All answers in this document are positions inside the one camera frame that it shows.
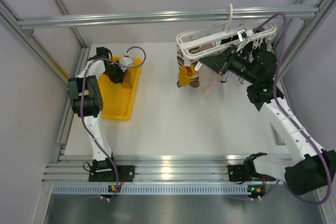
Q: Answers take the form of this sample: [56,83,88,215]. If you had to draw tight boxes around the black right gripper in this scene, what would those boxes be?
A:
[199,44,258,84]

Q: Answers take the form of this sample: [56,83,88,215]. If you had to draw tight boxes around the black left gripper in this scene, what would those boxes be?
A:
[102,60,127,83]

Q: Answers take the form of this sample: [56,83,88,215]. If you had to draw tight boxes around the mustard yellow sock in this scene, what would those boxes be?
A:
[178,65,198,86]
[122,71,133,89]

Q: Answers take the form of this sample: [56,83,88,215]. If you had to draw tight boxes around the pink sheer sock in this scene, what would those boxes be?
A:
[195,44,224,98]

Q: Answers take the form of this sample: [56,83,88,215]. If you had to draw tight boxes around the white plastic clip hanger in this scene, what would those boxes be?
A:
[176,4,277,66]

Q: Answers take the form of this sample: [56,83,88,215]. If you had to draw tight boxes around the brown white striped sock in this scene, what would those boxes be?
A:
[176,47,200,70]

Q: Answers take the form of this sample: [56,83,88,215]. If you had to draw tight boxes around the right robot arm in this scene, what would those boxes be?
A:
[200,48,335,196]

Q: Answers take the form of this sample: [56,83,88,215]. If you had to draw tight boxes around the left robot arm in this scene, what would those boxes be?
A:
[68,47,134,180]

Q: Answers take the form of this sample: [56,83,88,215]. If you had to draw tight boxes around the yellow plastic tray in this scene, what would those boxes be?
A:
[98,67,141,121]

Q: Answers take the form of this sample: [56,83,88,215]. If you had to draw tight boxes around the black hanging sock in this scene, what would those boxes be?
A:
[220,35,238,53]

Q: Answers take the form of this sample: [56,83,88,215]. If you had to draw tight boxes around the aluminium top crossbar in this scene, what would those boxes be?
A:
[16,4,320,29]

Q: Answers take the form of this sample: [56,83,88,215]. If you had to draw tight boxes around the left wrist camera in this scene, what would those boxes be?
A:
[119,55,134,72]

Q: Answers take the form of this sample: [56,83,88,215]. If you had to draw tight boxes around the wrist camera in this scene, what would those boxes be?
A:
[119,55,134,72]
[236,28,254,52]

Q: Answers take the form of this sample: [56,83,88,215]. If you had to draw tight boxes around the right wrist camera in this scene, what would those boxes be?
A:
[236,28,254,52]

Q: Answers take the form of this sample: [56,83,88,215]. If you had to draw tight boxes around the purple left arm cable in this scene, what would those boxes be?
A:
[77,46,147,201]

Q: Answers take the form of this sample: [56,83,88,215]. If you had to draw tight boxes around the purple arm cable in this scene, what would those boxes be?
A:
[253,13,333,206]
[77,46,147,201]

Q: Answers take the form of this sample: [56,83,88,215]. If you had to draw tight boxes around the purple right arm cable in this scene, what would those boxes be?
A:
[253,13,333,206]

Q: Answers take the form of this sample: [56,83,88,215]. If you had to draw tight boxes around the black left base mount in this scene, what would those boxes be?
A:
[88,165,135,182]

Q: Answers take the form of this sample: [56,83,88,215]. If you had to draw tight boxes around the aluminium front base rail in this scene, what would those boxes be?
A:
[42,155,247,184]

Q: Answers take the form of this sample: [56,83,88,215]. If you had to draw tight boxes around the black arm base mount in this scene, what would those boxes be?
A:
[227,165,251,184]

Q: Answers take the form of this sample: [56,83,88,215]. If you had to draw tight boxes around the grey slotted cable duct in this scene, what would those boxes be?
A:
[52,184,268,196]

